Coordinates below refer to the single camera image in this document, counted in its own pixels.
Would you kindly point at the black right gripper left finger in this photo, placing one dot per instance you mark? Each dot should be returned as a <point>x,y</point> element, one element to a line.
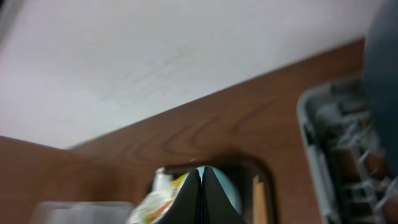
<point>186,208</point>

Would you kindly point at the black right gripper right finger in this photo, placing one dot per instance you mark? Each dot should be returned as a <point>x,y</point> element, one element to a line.
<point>216,207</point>

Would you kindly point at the wooden chopstick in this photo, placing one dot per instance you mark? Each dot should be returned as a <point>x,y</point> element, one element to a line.
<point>255,182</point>
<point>262,213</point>

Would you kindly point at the dark blue plate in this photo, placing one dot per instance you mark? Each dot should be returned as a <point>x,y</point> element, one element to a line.
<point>380,77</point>

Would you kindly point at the grey dishwasher rack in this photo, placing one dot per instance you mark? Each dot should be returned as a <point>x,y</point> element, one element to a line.
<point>351,177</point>

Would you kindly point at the light blue bowl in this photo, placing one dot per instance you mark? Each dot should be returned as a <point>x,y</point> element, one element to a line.
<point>230,189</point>

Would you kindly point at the crumpled plastic snack wrapper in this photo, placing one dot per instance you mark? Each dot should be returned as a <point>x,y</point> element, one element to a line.
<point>155,205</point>

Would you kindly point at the dark brown serving tray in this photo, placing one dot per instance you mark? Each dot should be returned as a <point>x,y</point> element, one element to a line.
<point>240,169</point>

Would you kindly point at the clear plastic bin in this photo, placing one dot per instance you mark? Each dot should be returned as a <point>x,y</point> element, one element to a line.
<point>53,212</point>

